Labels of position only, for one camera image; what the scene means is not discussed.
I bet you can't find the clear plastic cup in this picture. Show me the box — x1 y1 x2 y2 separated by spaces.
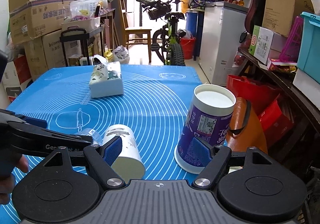
76 128 103 146

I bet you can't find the white paper cup lying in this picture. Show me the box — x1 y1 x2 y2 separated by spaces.
103 124 145 184

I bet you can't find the tall purple paper cup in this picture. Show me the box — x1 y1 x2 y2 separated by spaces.
174 84 236 174

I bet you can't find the person's left hand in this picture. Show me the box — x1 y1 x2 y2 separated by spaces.
0 155 29 205

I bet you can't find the orange shopping bag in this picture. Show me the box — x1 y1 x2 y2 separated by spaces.
226 97 268 154

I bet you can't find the white red cardboard box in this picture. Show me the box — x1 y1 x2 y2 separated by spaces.
2 55 33 102

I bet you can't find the white tissue box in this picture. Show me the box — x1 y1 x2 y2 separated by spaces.
89 54 124 98

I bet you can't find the lower stacked cardboard box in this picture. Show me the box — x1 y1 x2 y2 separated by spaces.
24 30 66 81

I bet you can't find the red gift bag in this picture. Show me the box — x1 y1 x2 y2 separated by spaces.
227 75 295 148

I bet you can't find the blue silicone baking mat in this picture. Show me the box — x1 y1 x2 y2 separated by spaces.
0 64 228 224

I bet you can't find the dark wooden shelf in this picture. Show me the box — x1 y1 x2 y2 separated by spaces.
238 47 319 134

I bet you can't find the large open cardboard box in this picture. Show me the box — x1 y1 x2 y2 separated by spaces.
8 0 75 45

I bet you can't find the red bucket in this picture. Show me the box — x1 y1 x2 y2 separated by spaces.
180 37 196 60

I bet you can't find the wooden chair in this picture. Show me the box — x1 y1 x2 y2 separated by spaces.
118 0 152 63

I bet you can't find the green black bicycle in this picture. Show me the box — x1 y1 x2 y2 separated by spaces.
136 0 185 66

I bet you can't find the green white product box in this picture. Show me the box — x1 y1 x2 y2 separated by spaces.
249 26 286 65

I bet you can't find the pink plastic basket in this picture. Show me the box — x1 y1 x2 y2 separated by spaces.
279 16 303 62

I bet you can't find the white chest freezer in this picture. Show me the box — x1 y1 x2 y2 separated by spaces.
199 2 248 87

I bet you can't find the teal plastic bin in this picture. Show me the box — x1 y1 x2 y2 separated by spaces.
297 11 320 83

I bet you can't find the blue water barrel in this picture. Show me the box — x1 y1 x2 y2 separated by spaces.
185 10 205 58

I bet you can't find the tall cardboard box on shelf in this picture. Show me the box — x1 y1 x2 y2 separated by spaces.
262 0 313 37

